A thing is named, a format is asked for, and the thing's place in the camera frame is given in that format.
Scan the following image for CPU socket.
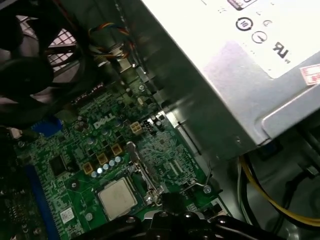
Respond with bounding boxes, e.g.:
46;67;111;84
94;172;163;223

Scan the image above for black case fan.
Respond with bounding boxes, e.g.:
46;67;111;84
0;0;100;126

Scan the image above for blue expansion slot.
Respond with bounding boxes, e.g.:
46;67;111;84
24;163;62;240

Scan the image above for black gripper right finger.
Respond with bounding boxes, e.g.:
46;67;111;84
174;192;277;240

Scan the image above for wire locking lever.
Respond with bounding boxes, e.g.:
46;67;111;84
178;159;213;195

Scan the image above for black PC case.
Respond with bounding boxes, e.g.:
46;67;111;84
0;0;320;240

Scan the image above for grey power supply unit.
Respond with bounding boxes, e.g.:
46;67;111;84
138;0;320;162

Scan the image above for black and white wire bundle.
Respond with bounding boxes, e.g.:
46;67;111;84
235;156;251;221

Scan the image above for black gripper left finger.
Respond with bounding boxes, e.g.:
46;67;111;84
82;192;178;240

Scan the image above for blue board connector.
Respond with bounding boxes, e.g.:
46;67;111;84
30;116;63;139

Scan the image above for yellow wires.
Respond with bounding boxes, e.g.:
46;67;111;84
239;154;320;226

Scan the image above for CPU with silver top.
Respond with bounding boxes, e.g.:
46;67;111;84
96;177;139;222

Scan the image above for coloured fan wires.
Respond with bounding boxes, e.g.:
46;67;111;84
88;21;137;62

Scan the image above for green motherboard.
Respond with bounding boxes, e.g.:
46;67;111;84
13;82;235;240

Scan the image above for metal socket cover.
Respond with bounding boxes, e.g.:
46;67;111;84
125;140;165;204

